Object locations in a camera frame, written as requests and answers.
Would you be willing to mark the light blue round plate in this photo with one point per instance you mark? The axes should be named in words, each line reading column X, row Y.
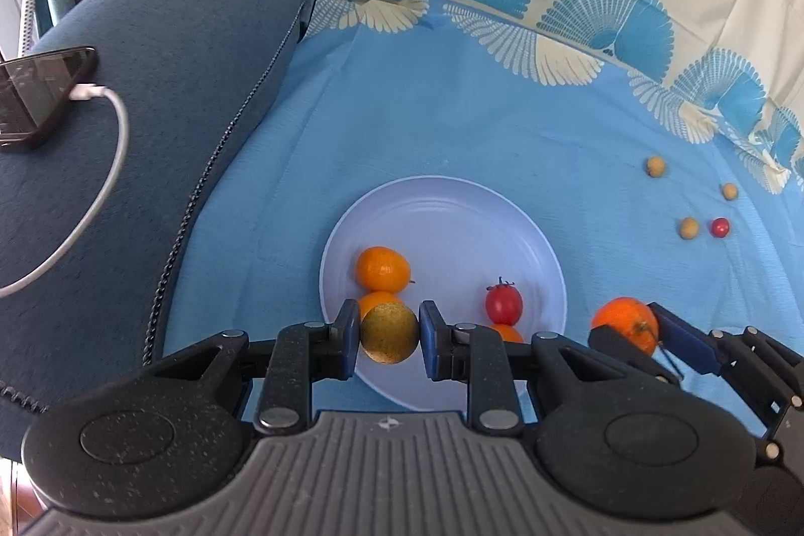
column 439, row 234

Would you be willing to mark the black smartphone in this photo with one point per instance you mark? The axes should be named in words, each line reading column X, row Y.
column 37, row 90

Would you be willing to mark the orange mandarin with twig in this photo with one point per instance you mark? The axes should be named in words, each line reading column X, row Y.
column 622, row 319

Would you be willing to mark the tan longan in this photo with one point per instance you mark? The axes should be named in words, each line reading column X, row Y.
column 729, row 190
column 689, row 227
column 656, row 165
column 389, row 334

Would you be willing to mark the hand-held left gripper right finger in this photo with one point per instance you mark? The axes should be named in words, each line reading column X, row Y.
column 430, row 341

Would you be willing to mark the red cherry tomato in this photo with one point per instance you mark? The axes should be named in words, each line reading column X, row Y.
column 720, row 226
column 504, row 305

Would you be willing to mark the blue cream fan-print sheet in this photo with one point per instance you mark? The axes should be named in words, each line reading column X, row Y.
column 471, row 103

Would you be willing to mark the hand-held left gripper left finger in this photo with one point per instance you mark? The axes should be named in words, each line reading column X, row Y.
column 348, row 341

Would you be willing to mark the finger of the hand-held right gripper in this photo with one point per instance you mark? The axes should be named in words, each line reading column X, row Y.
column 684, row 341
column 619, row 344

